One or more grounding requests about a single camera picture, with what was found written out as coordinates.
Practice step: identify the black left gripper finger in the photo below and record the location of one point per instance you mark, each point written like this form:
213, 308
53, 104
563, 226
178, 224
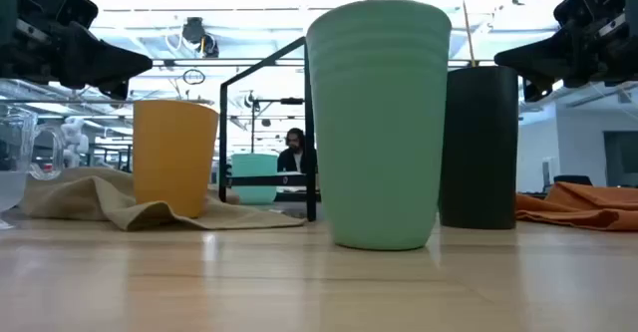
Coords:
99, 65
117, 91

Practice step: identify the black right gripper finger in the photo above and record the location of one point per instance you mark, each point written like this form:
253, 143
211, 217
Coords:
533, 90
548, 58

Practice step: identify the tall black cup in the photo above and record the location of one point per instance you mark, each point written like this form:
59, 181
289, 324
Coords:
478, 147

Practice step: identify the orange plastic cup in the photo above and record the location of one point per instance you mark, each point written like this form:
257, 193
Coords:
172, 157

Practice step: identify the clear glass mug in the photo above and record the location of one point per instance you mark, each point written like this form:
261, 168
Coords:
10, 187

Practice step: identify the tall green ribbed cup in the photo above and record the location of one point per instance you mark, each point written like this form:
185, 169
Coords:
379, 132

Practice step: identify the beige cloth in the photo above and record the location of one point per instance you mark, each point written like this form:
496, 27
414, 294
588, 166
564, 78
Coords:
75, 197

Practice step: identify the orange cloth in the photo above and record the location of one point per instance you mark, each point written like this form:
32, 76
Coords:
583, 205

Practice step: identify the person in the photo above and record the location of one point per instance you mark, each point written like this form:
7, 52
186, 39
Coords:
294, 142

